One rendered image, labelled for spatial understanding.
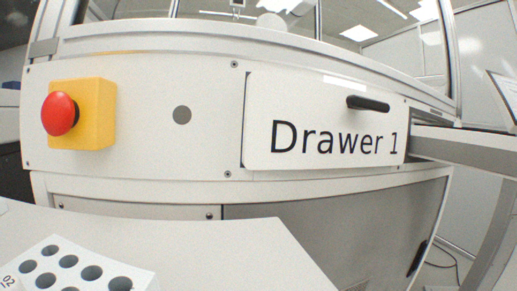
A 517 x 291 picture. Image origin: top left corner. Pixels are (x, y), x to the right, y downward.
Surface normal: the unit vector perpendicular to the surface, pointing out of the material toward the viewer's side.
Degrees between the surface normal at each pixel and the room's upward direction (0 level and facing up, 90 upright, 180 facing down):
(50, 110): 87
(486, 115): 90
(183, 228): 0
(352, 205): 90
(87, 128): 90
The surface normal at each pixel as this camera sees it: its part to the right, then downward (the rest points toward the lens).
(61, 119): 0.47, 0.23
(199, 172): 0.27, 0.14
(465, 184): -0.98, -0.04
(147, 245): 0.07, -0.99
